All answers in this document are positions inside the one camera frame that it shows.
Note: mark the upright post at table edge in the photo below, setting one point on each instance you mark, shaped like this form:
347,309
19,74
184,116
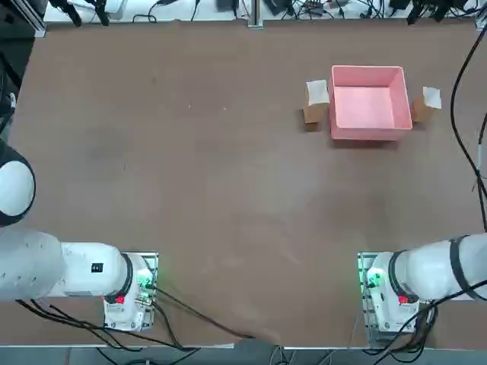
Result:
258,11

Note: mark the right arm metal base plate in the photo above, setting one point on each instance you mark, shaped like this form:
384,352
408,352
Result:
362,262

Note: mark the white post bracket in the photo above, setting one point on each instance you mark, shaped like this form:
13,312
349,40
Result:
256,25

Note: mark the small metal edge bracket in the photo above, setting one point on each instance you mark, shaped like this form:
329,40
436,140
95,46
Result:
481,23

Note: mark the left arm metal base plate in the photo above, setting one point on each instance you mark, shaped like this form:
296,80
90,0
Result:
151,258

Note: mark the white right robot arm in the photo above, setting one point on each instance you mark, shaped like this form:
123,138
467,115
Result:
430,266

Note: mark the aluminium profile rail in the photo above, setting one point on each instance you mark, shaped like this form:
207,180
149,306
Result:
36,19

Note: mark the white device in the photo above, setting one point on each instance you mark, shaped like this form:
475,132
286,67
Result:
116,9

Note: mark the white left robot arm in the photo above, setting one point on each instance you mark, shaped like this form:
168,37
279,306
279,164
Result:
87,273

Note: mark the black power adapter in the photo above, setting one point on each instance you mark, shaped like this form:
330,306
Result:
279,7
227,4

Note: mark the pink plastic tray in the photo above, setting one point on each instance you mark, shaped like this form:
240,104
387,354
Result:
361,110

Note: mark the kraft paper carton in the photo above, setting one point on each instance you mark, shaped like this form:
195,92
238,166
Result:
314,118
420,109

